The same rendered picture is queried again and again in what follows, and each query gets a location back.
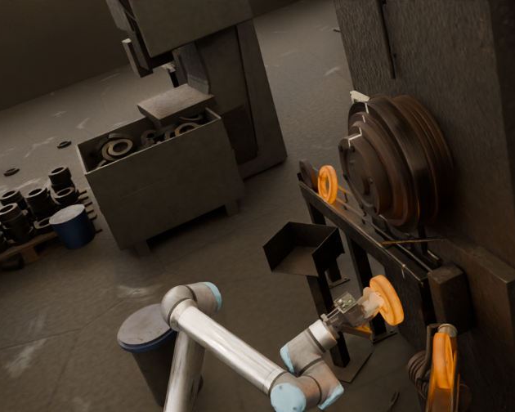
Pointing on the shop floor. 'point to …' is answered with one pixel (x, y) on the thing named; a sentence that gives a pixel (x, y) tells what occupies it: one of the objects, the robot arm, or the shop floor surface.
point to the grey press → (206, 70)
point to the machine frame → (467, 167)
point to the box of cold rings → (161, 176)
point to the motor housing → (428, 382)
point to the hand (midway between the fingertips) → (384, 295)
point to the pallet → (9, 216)
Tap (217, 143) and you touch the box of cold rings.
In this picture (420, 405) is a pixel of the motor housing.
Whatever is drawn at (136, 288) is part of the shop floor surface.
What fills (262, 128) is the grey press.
